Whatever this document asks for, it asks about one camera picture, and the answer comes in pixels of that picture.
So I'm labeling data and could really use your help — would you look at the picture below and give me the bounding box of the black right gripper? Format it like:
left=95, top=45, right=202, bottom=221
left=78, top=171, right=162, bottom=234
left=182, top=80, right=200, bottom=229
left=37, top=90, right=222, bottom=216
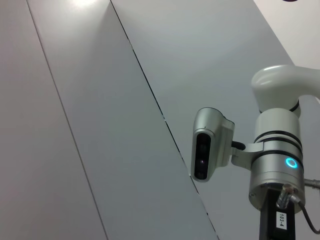
left=257, top=184, right=296, bottom=240

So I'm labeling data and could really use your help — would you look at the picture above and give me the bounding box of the right gripper cable with plug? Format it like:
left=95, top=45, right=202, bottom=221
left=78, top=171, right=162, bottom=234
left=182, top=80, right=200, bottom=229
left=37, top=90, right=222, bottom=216
left=276, top=177, right=320, bottom=237

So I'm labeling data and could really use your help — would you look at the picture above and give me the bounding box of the silver camera mount bracket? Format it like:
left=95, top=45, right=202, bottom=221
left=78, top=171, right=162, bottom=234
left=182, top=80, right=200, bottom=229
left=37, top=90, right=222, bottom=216
left=230, top=140, right=266, bottom=174

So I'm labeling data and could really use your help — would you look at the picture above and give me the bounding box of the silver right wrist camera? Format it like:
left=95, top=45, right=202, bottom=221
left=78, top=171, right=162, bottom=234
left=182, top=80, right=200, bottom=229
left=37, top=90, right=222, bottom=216
left=190, top=107, right=236, bottom=183

